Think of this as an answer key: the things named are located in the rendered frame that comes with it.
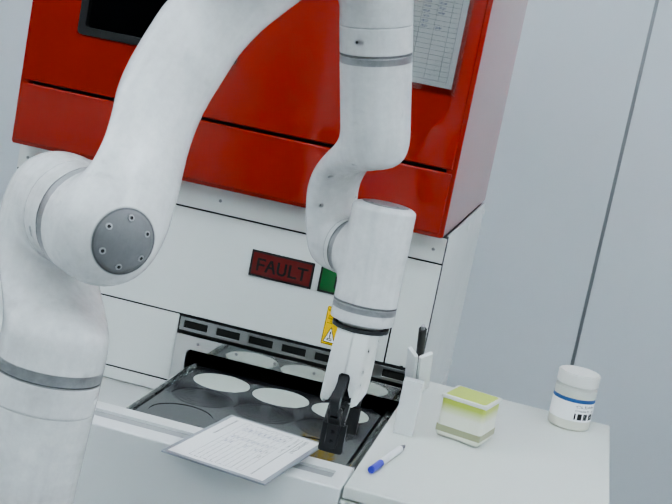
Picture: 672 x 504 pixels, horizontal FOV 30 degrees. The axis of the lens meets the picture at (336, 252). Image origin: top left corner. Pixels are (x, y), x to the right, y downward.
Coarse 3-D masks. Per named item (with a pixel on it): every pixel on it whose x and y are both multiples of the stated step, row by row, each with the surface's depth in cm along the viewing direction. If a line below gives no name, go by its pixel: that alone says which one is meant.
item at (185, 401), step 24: (192, 384) 215; (264, 384) 223; (144, 408) 198; (168, 408) 200; (192, 408) 202; (216, 408) 205; (240, 408) 207; (264, 408) 210; (288, 408) 212; (288, 432) 200; (312, 432) 202; (360, 432) 207; (312, 456) 191; (336, 456) 193
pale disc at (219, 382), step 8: (200, 376) 220; (208, 376) 221; (216, 376) 222; (224, 376) 223; (200, 384) 216; (208, 384) 217; (216, 384) 218; (224, 384) 219; (232, 384) 219; (240, 384) 220; (248, 384) 221
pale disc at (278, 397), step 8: (256, 392) 218; (264, 392) 218; (272, 392) 219; (280, 392) 220; (288, 392) 221; (264, 400) 214; (272, 400) 215; (280, 400) 216; (288, 400) 217; (296, 400) 218; (304, 400) 218
